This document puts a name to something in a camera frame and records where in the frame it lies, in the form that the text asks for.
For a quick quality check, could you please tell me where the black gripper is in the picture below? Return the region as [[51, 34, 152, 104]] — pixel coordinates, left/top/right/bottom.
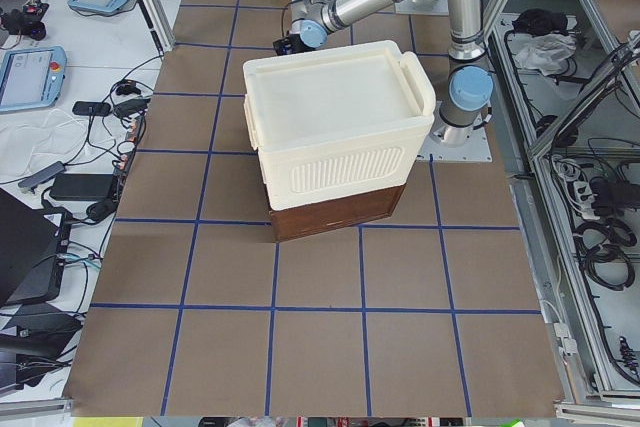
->
[[273, 33, 306, 56]]

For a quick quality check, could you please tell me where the dark brown wooden drawer cabinet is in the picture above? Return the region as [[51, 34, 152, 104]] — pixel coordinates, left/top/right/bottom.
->
[[269, 184, 406, 242]]

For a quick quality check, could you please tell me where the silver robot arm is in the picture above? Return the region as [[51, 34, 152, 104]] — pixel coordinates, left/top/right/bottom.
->
[[273, 0, 494, 148]]

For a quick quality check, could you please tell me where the cream plastic storage box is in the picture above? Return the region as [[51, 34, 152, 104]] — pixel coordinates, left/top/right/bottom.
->
[[243, 41, 436, 211]]

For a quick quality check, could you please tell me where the black phone device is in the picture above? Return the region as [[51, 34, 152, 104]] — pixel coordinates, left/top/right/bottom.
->
[[72, 101, 111, 117]]

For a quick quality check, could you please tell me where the black cloth bundle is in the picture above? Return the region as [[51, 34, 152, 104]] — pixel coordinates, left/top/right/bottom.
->
[[512, 9, 568, 37]]

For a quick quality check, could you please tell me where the white crumpled cloth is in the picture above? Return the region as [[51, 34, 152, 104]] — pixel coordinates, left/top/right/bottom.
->
[[514, 33, 576, 76]]

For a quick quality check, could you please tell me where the black power adapter brick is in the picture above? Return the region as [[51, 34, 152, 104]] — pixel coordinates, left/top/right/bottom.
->
[[50, 173, 114, 201]]

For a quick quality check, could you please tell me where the grey usb hub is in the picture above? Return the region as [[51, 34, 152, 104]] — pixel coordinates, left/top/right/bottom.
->
[[18, 161, 66, 192]]

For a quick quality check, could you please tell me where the blue teach pendant lower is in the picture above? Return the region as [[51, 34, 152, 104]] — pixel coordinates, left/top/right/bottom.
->
[[1, 46, 67, 113]]

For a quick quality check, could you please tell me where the black laptop computer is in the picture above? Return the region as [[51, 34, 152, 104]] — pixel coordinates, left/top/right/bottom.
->
[[1, 191, 71, 307]]

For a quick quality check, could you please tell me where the white power strip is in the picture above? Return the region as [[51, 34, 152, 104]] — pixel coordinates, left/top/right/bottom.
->
[[570, 180, 599, 220]]

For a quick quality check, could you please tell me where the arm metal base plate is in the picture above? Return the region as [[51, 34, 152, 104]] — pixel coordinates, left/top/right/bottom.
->
[[394, 0, 449, 16], [416, 100, 493, 163]]

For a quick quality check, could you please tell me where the black camera device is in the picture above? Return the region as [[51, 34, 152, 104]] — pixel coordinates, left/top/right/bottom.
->
[[1, 2, 49, 41]]

